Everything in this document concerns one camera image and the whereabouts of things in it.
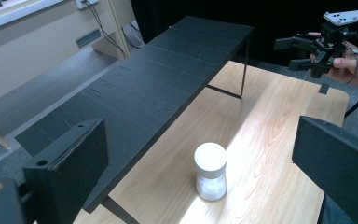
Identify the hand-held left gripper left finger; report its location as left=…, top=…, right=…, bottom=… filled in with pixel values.
left=22, top=117, right=110, bottom=224

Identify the white ledge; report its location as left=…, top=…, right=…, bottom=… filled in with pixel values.
left=0, top=0, right=65, bottom=35

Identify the black power cable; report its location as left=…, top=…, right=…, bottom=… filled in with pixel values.
left=81, top=0, right=129, bottom=60

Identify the white lidded jar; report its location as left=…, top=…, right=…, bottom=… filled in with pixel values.
left=193, top=142, right=228, bottom=202

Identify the grey wall vent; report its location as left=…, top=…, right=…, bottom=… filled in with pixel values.
left=75, top=28, right=103, bottom=49

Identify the black desk shelf riser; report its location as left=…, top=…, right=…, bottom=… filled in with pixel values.
left=14, top=15, right=255, bottom=224

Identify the black curtain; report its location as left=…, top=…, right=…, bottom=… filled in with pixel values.
left=130, top=0, right=358, bottom=67

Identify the white wall socket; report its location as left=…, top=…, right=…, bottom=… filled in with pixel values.
left=74, top=0, right=101, bottom=10

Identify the grey wrist strap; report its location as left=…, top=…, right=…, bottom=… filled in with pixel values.
left=344, top=47, right=358, bottom=85

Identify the beige wooden furniture panel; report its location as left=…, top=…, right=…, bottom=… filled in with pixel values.
left=91, top=0, right=142, bottom=62

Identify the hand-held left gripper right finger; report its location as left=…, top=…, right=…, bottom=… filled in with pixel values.
left=292, top=115, right=358, bottom=224

